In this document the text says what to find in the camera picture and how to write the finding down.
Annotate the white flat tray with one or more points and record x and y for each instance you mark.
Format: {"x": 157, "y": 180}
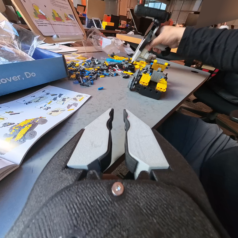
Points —
{"x": 59, "y": 48}

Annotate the yellow printed sheet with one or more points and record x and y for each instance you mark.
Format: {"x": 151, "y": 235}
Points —
{"x": 78, "y": 57}

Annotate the person's right forearm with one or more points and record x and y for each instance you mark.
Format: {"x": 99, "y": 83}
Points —
{"x": 212, "y": 46}

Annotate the blue cardboard box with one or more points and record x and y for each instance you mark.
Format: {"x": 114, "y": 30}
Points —
{"x": 29, "y": 74}

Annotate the grey desk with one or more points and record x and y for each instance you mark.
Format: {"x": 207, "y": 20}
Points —
{"x": 122, "y": 96}

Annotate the black chair base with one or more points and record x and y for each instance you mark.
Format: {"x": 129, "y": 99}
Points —
{"x": 219, "y": 100}

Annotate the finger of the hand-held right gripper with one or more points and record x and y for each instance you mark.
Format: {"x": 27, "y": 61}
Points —
{"x": 140, "y": 50}

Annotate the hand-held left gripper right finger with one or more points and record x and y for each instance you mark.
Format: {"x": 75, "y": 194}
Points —
{"x": 147, "y": 148}

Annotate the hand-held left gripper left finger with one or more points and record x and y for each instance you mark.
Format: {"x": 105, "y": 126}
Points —
{"x": 89, "y": 148}

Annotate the yellow black brick vehicle model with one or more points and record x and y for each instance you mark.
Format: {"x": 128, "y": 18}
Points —
{"x": 148, "y": 83}

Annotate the pile of brick parts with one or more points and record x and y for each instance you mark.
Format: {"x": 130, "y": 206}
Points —
{"x": 93, "y": 70}

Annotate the person's right hand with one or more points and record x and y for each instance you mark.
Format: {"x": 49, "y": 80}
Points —
{"x": 167, "y": 37}

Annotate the wooden edged table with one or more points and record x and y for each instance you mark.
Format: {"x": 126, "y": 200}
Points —
{"x": 128, "y": 38}

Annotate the instruction booklet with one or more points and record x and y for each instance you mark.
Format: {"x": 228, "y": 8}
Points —
{"x": 33, "y": 122}

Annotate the document stand with paper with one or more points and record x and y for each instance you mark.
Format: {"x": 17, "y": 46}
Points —
{"x": 52, "y": 18}

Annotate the clear plastic bags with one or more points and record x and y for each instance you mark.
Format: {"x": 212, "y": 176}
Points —
{"x": 15, "y": 41}

